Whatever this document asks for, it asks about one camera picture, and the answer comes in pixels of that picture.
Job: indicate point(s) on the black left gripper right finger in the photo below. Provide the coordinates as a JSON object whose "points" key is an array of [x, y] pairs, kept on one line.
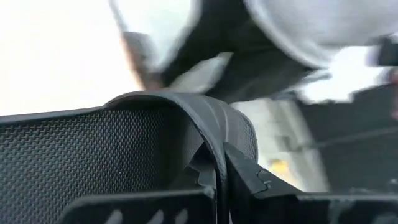
{"points": [[280, 208]]}

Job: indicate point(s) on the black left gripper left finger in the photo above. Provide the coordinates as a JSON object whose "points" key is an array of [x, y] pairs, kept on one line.
{"points": [[140, 208]]}

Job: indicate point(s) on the black slide sandal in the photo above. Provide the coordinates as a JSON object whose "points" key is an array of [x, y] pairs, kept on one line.
{"points": [[77, 149]]}

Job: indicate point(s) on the person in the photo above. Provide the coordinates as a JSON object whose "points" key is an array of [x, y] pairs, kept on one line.
{"points": [[311, 25]]}

